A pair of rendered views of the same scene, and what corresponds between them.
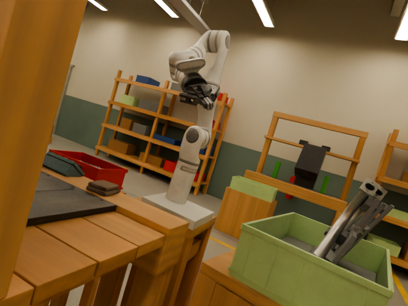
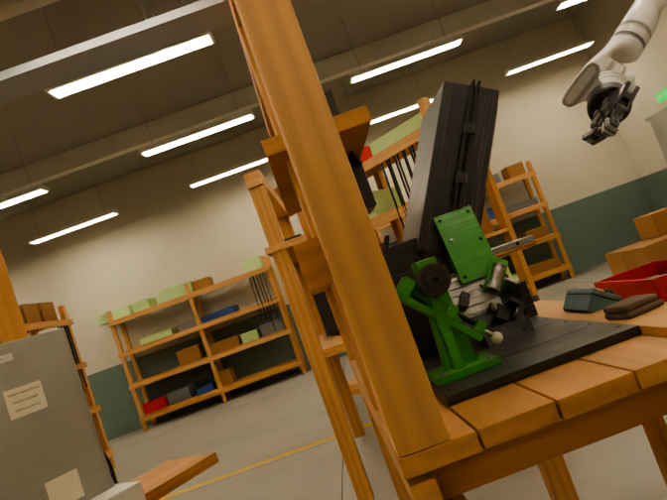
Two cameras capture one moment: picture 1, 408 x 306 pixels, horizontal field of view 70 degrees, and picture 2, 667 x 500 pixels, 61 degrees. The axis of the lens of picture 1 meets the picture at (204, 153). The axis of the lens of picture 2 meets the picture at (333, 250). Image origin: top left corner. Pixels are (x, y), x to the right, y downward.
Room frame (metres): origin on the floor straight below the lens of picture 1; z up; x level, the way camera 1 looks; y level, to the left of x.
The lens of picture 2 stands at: (-0.06, -0.60, 1.17)
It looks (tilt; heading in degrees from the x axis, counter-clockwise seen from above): 4 degrees up; 65
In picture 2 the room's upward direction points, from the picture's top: 20 degrees counter-clockwise
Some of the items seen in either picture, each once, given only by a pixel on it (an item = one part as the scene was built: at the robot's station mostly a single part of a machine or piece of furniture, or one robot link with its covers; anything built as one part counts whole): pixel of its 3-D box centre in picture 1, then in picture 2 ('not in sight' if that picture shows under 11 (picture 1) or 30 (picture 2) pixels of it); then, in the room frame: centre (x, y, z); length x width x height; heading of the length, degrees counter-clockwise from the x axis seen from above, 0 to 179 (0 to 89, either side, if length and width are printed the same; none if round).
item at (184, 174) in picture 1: (181, 181); not in sight; (1.24, 0.06, 0.98); 0.09 x 0.09 x 0.17; 66
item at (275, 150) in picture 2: not in sight; (317, 175); (0.68, 0.90, 1.52); 0.90 x 0.25 x 0.04; 68
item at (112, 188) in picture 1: (104, 187); (632, 306); (1.01, 0.30, 0.91); 0.10 x 0.08 x 0.03; 168
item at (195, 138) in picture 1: (193, 146); not in sight; (1.24, 0.05, 1.14); 0.09 x 0.09 x 0.17; 64
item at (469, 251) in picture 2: not in sight; (463, 245); (0.95, 0.71, 1.17); 0.13 x 0.12 x 0.20; 68
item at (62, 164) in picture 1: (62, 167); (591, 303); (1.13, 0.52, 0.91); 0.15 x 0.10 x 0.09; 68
